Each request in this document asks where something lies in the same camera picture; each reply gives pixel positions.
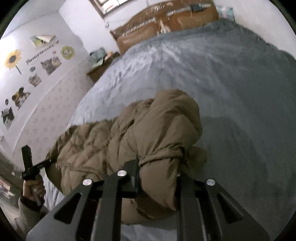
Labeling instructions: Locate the brown padded jacket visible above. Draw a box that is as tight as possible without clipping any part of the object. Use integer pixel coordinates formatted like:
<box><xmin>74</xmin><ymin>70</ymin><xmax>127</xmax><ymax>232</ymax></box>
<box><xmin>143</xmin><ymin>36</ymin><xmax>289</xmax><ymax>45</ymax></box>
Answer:
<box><xmin>46</xmin><ymin>89</ymin><xmax>207</xmax><ymax>225</ymax></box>

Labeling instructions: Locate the grey left sleeve forearm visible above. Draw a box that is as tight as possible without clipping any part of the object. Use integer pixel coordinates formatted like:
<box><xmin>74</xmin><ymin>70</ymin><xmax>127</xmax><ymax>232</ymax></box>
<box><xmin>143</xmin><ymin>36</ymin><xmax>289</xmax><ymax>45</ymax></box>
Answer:
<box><xmin>12</xmin><ymin>196</ymin><xmax>49</xmax><ymax>240</ymax></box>

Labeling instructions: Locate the person's left hand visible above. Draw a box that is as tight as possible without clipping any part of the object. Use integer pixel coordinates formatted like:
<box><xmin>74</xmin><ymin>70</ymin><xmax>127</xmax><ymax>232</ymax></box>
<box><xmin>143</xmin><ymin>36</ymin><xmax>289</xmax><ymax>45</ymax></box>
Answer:
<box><xmin>22</xmin><ymin>177</ymin><xmax>46</xmax><ymax>202</ymax></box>

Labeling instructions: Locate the black white cat sticker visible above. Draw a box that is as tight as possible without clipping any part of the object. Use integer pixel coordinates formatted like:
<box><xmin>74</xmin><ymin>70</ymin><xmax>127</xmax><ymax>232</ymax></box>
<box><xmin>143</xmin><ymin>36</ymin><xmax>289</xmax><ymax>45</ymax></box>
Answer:
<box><xmin>1</xmin><ymin>108</ymin><xmax>15</xmax><ymax>130</ymax></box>

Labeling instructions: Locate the brown white dog sticker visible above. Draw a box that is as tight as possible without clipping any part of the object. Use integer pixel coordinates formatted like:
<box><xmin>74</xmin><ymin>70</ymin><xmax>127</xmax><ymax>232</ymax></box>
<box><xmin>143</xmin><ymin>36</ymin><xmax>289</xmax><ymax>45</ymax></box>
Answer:
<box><xmin>11</xmin><ymin>87</ymin><xmax>31</xmax><ymax>109</ymax></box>

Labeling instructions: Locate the small tabby kitten sticker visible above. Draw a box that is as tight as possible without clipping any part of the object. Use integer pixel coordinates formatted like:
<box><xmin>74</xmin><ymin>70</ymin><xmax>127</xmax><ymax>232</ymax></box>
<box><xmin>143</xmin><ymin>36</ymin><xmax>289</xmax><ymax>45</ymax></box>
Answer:
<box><xmin>28</xmin><ymin>74</ymin><xmax>42</xmax><ymax>88</ymax></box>

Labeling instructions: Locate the two grey cats sticker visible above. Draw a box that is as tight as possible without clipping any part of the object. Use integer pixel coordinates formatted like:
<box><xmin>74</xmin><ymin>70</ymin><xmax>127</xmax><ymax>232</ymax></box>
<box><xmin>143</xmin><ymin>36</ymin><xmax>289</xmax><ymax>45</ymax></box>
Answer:
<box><xmin>41</xmin><ymin>57</ymin><xmax>62</xmax><ymax>76</ymax></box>

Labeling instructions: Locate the brown wooden nightstand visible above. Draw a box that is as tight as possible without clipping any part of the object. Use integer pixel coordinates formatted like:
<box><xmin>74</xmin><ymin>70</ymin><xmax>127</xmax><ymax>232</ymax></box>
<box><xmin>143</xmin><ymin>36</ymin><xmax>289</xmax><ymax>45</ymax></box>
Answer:
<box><xmin>87</xmin><ymin>52</ymin><xmax>120</xmax><ymax>83</ymax></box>

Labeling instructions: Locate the round yellow cat sticker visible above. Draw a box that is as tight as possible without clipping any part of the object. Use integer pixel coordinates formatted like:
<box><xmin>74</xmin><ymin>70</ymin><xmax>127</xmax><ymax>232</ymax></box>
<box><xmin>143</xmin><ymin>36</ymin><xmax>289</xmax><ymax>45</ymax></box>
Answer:
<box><xmin>60</xmin><ymin>46</ymin><xmax>75</xmax><ymax>60</ymax></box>

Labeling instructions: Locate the grey plush bed blanket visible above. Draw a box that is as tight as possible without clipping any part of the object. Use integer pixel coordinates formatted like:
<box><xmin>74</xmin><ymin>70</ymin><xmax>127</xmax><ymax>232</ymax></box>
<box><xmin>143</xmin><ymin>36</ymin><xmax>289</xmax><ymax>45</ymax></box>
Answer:
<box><xmin>43</xmin><ymin>18</ymin><xmax>296</xmax><ymax>241</ymax></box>

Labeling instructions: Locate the teal bag on nightstand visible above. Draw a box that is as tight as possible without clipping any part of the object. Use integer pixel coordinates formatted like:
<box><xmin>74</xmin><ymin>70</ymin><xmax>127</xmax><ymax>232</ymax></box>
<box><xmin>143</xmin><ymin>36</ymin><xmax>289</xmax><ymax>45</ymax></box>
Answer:
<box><xmin>89</xmin><ymin>47</ymin><xmax>107</xmax><ymax>67</ymax></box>

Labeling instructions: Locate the wooden framed window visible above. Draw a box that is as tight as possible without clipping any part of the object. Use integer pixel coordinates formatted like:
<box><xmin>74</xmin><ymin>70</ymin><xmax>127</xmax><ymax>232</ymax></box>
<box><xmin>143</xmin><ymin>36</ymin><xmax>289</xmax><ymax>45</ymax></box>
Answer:
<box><xmin>89</xmin><ymin>0</ymin><xmax>130</xmax><ymax>18</ymax></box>

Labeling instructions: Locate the brown wooden headboard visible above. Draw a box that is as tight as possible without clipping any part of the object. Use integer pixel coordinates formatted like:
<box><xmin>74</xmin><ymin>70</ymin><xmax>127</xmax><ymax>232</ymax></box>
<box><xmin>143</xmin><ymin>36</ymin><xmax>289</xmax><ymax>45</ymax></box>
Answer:
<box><xmin>110</xmin><ymin>1</ymin><xmax>219</xmax><ymax>55</ymax></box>

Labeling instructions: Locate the black device on headboard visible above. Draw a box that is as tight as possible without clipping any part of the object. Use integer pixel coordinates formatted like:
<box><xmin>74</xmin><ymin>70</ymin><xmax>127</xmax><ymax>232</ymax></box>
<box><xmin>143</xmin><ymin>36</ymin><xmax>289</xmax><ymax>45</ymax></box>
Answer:
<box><xmin>190</xmin><ymin>4</ymin><xmax>204</xmax><ymax>13</ymax></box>

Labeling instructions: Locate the wall lettering sticker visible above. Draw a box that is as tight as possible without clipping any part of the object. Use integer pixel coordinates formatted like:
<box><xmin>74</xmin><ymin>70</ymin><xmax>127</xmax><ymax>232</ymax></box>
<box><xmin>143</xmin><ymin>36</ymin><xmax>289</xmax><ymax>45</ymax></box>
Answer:
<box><xmin>26</xmin><ymin>41</ymin><xmax>59</xmax><ymax>65</ymax></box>

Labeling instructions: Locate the sunflower wall sticker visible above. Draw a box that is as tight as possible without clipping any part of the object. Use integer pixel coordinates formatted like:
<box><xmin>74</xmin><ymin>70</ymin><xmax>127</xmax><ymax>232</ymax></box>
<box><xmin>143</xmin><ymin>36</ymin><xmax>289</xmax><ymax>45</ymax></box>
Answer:
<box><xmin>4</xmin><ymin>49</ymin><xmax>22</xmax><ymax>75</ymax></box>

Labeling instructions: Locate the peeling wall poster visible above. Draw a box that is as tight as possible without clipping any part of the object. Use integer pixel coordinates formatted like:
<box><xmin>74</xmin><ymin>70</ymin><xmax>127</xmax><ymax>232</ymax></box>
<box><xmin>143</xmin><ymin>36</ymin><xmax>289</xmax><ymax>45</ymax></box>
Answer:
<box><xmin>30</xmin><ymin>35</ymin><xmax>56</xmax><ymax>49</ymax></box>

